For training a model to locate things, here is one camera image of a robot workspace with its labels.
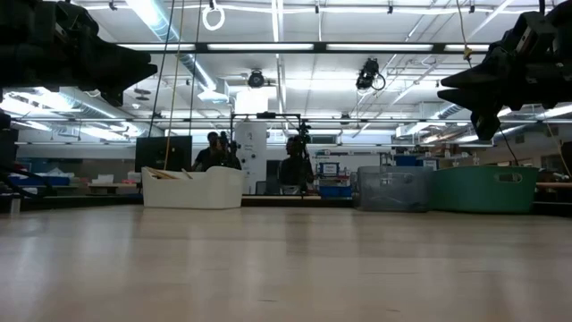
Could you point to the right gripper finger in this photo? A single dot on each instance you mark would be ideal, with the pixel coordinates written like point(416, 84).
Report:
point(482, 77)
point(482, 100)

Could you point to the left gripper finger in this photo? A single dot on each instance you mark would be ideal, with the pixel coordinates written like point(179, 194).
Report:
point(118, 84)
point(120, 62)

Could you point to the gold spoon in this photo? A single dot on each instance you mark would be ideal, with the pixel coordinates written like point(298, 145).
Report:
point(156, 172)

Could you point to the black box on stand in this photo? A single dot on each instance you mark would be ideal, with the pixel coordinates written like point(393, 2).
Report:
point(149, 154)

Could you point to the teal plastic bin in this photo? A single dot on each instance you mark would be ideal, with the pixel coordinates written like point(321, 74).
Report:
point(482, 192)

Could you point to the person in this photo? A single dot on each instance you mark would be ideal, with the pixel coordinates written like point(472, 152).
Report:
point(214, 154)
point(295, 170)

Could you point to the blue crate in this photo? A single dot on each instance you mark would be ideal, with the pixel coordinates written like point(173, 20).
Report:
point(44, 180)
point(335, 191)

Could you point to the grey translucent plastic bin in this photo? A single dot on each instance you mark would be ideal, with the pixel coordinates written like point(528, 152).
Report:
point(393, 192)

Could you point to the white plastic bin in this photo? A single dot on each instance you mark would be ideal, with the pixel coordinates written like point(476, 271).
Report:
point(192, 192)

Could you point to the white pillar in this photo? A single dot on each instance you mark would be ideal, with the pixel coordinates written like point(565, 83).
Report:
point(252, 152)

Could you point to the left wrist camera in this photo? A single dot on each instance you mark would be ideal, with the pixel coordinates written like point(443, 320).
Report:
point(76, 18)

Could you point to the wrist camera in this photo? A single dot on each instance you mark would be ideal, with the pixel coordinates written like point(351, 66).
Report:
point(76, 18)
point(532, 31)

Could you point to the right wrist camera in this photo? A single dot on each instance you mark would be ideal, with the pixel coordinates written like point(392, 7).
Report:
point(532, 31)

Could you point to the black hanging camera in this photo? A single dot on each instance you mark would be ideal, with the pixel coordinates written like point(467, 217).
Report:
point(367, 73)
point(256, 79)

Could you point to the thin black stand frame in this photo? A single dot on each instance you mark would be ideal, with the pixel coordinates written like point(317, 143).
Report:
point(266, 115)

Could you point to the black frame beam with lights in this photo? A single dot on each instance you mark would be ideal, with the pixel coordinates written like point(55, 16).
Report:
point(319, 47)

